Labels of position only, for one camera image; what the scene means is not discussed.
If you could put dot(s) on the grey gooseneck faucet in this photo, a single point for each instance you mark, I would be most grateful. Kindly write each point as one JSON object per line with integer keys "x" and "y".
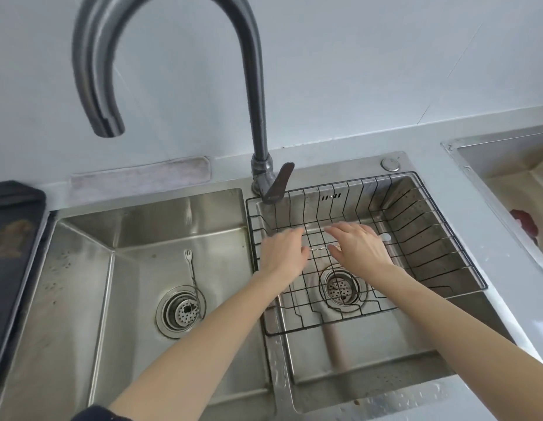
{"x": 254, "y": 83}

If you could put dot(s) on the round steel sink button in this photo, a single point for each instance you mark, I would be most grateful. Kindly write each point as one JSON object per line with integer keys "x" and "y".
{"x": 390, "y": 164}

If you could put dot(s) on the round steel drain strainer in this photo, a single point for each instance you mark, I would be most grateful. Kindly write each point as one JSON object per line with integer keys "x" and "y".
{"x": 341, "y": 291}
{"x": 181, "y": 313}

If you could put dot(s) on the black tray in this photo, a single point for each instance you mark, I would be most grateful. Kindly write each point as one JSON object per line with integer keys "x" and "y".
{"x": 12, "y": 258}

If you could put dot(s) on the dark blue sleeve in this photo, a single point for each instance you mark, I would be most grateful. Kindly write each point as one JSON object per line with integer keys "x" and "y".
{"x": 100, "y": 414}

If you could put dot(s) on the square steel basin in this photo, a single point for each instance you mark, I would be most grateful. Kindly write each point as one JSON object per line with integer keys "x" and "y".
{"x": 508, "y": 162}

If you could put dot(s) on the person's left forearm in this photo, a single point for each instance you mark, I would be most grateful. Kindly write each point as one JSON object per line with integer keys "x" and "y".
{"x": 201, "y": 346}

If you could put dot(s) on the person's left hand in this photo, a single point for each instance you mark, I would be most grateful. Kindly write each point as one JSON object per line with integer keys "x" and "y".
{"x": 280, "y": 254}

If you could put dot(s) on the small silver fork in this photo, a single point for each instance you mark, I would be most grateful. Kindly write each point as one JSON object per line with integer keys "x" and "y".
{"x": 189, "y": 259}

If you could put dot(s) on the stainless steel double sink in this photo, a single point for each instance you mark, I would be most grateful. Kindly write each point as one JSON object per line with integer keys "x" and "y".
{"x": 135, "y": 267}

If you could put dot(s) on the red object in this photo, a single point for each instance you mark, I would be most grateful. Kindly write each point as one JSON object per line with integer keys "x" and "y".
{"x": 525, "y": 221}

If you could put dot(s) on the person's right thumb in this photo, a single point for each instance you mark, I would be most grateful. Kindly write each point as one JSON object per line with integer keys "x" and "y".
{"x": 338, "y": 252}

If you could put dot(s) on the person's left thumb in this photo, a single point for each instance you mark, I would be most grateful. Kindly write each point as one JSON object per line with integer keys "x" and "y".
{"x": 303, "y": 253}

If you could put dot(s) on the person's right hand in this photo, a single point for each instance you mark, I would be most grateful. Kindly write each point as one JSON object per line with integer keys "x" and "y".
{"x": 363, "y": 252}

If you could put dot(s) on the grey absorbent splash mat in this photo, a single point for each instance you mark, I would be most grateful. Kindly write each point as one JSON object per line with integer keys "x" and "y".
{"x": 139, "y": 179}

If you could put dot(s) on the person's right forearm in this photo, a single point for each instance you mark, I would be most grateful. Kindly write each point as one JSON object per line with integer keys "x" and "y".
{"x": 451, "y": 328}

